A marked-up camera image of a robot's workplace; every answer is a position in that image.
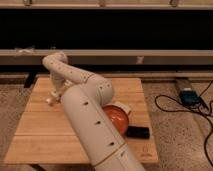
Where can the wooden table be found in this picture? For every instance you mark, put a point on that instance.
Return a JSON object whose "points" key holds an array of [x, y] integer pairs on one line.
{"points": [[44, 135]]}

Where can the white object behind bowl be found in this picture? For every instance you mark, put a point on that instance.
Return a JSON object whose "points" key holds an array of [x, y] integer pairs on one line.
{"points": [[123, 106]]}

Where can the blue power adapter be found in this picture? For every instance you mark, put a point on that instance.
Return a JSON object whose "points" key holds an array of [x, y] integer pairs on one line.
{"points": [[189, 97]]}

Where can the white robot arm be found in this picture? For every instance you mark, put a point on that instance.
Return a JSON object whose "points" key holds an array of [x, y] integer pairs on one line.
{"points": [[83, 105]]}

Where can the orange ceramic bowl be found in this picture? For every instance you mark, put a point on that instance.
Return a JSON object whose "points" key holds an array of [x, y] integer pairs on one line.
{"points": [[118, 117]]}

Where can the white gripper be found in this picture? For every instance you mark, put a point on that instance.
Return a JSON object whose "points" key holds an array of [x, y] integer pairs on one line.
{"points": [[60, 86]]}

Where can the black rectangular device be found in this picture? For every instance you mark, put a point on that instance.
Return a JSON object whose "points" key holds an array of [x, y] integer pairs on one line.
{"points": [[138, 132]]}

